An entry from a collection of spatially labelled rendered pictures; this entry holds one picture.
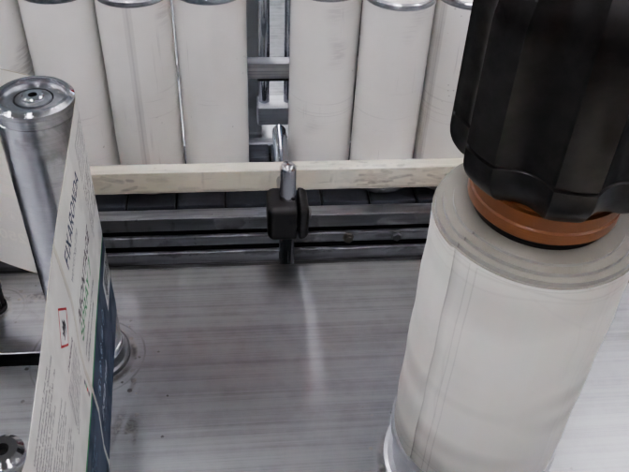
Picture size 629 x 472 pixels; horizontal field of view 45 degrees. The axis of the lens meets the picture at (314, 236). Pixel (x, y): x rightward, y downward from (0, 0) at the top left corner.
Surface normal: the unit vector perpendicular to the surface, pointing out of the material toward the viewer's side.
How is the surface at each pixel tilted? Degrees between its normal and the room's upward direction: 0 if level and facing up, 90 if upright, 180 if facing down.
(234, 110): 90
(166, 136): 90
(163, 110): 90
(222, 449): 0
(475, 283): 92
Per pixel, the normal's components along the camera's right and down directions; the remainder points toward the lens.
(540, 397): 0.20, 0.62
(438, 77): -0.74, 0.42
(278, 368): 0.04, -0.76
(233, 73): 0.63, 0.53
